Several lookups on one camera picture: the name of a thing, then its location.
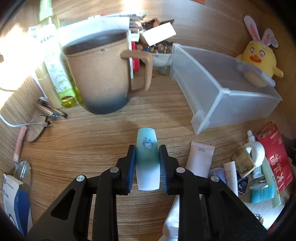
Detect white slim tube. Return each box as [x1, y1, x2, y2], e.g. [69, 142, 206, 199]
[223, 161, 238, 196]

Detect small brown dotted eraser block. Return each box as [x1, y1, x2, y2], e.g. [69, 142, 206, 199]
[231, 146, 255, 178]

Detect silver metal clip tool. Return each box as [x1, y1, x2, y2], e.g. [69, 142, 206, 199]
[38, 97, 68, 118]

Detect white bowl of beads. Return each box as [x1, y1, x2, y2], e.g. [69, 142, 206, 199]
[135, 40, 173, 75]

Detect eyeglasses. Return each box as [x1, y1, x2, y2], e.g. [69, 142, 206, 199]
[14, 114, 50, 186]

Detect yellow chick bunny plush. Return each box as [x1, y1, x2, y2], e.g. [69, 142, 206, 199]
[236, 15, 283, 88]

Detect red foil packet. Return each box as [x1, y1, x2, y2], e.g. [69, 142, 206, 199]
[255, 122, 293, 193]

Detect round white sponge roll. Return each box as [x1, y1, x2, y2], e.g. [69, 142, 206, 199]
[244, 141, 265, 167]

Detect blue razor blade box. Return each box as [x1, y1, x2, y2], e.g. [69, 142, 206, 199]
[238, 176, 249, 195]

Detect clear plastic storage bin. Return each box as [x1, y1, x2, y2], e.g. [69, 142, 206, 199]
[170, 44, 282, 134]

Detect blue white cardboard box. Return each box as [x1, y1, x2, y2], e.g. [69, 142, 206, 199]
[3, 174, 33, 236]

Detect stack of books and papers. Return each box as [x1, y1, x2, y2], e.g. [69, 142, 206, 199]
[58, 12, 147, 46]

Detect teal white small tube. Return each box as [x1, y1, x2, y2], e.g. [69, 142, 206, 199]
[136, 128, 160, 191]

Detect pink lip balm stick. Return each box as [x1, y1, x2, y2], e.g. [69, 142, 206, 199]
[13, 126, 27, 163]

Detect white ointment tube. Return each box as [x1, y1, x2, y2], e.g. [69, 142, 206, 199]
[245, 130, 265, 179]

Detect white charging cable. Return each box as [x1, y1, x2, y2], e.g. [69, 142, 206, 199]
[0, 112, 48, 129]

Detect red white box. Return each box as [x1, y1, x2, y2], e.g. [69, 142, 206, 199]
[130, 41, 141, 72]

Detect blue tape roll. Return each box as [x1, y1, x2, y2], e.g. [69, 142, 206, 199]
[251, 186, 275, 203]

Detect beige mug with brown lid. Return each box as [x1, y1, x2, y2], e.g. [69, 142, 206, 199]
[62, 29, 153, 114]

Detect white paper card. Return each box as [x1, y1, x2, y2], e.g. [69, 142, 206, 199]
[140, 22, 177, 46]

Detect green label bottle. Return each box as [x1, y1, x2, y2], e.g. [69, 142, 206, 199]
[44, 56, 77, 108]

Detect pink white cosmetic tube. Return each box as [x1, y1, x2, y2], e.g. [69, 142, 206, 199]
[186, 142, 215, 178]

